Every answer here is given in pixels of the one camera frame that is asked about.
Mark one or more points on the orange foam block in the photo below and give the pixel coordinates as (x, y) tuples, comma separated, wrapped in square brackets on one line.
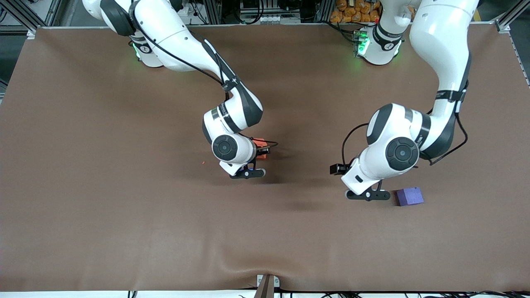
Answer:
[(258, 142)]

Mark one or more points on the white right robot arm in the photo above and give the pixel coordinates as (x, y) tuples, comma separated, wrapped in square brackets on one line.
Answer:
[(182, 45)]

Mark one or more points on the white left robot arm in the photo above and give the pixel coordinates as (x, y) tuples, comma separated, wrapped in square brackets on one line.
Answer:
[(443, 37)]

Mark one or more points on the purple foam block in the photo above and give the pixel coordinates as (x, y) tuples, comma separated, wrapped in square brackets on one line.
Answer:
[(410, 196)]

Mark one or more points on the brown table cloth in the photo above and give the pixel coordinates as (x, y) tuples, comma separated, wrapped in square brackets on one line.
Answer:
[(265, 231)]

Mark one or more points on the metal table clamp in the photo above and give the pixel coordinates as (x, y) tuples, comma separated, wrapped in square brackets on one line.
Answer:
[(267, 285)]

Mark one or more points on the white terminal block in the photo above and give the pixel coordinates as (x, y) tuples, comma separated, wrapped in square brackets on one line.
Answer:
[(269, 19)]

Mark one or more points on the bag of orange items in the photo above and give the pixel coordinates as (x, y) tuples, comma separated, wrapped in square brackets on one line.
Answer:
[(356, 12)]

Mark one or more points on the white power strip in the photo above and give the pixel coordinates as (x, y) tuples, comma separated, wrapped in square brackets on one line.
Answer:
[(188, 10)]

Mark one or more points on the white corner bracket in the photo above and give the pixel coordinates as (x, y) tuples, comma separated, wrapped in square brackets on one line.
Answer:
[(31, 34)]

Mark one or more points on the aluminium frame strut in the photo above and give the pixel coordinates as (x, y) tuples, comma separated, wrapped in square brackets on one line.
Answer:
[(25, 14)]

